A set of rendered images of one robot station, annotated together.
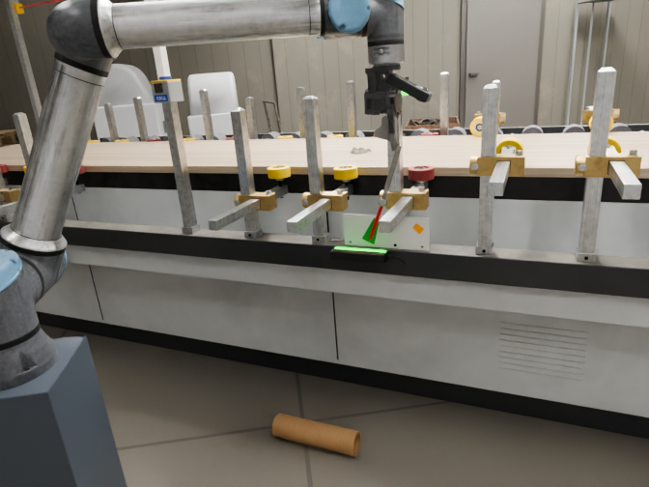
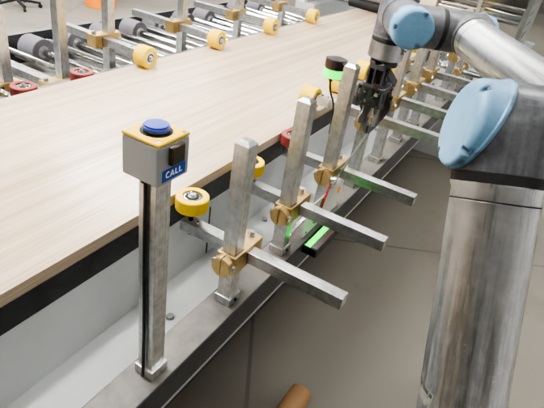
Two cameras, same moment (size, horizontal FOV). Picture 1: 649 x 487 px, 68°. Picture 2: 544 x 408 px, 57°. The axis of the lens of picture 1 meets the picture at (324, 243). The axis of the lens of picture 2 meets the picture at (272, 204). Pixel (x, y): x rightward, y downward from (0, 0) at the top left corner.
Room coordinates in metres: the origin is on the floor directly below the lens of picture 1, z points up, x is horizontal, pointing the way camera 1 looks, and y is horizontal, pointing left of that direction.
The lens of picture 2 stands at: (1.48, 1.12, 1.54)
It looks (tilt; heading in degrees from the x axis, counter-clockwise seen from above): 32 degrees down; 272
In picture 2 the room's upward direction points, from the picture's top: 10 degrees clockwise
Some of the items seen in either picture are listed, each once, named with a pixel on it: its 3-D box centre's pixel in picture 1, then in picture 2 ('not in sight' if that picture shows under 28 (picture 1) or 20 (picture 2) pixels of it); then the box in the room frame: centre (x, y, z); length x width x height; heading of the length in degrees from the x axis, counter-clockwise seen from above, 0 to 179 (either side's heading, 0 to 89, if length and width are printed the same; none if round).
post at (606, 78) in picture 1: (595, 171); (390, 105); (1.16, -0.67, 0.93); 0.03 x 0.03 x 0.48; 66
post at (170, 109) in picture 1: (180, 169); (152, 284); (1.68, 0.48, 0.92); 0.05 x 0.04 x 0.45; 66
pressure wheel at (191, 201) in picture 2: (280, 182); (191, 214); (1.69, 0.14, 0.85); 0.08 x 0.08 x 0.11
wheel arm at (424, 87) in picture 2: not in sight; (418, 85); (1.03, -0.93, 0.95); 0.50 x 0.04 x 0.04; 156
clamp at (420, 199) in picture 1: (404, 198); (329, 170); (1.36, -0.24, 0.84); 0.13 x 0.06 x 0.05; 66
